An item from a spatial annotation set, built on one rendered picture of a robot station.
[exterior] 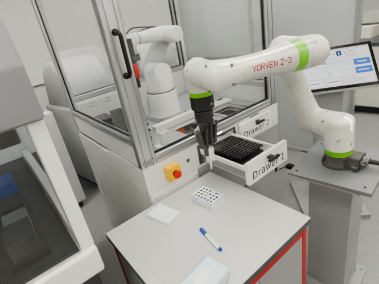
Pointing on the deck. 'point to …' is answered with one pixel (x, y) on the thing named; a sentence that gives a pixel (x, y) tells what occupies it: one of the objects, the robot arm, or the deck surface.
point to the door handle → (123, 53)
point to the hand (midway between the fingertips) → (210, 154)
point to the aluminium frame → (109, 40)
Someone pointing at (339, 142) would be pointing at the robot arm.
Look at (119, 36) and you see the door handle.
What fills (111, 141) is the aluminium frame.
